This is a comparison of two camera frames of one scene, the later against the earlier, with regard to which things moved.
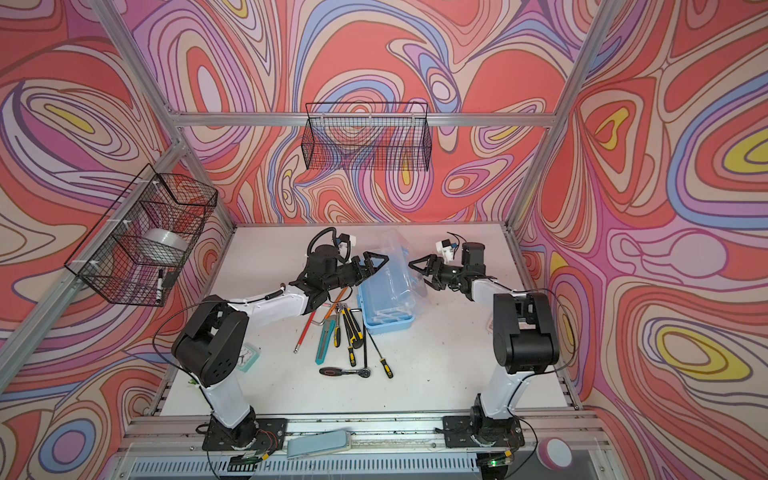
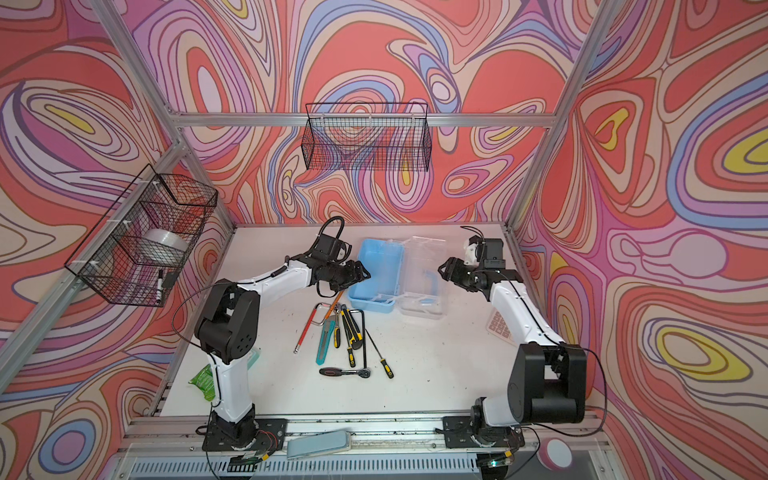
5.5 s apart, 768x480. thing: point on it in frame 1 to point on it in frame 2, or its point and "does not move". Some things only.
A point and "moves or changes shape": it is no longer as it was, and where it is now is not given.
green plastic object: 248,357 does not move
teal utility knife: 329,322 does not move
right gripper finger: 430,265 to 452,270
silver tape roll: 166,237 does not move
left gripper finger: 370,263 to 361,273
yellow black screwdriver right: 383,361 does not move
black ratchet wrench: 336,371 does not move
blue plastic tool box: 390,297 moves or changes shape
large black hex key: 364,332 does not move
